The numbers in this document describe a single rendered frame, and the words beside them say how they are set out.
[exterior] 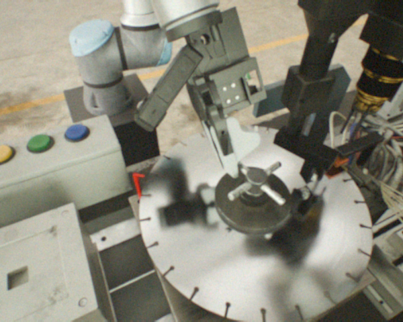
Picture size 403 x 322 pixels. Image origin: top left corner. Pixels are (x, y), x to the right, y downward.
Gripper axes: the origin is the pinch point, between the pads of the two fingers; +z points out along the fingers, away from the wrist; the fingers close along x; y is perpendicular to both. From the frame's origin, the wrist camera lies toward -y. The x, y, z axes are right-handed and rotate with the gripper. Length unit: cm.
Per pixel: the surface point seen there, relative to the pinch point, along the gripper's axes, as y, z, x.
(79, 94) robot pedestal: -24, -15, 66
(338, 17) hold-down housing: 12.5, -15.1, -11.4
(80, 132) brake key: -20.9, -9.8, 24.7
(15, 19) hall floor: -90, -100, 338
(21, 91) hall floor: -86, -29, 217
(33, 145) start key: -29.3, -10.9, 23.4
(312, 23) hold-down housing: 11.1, -15.3, -9.5
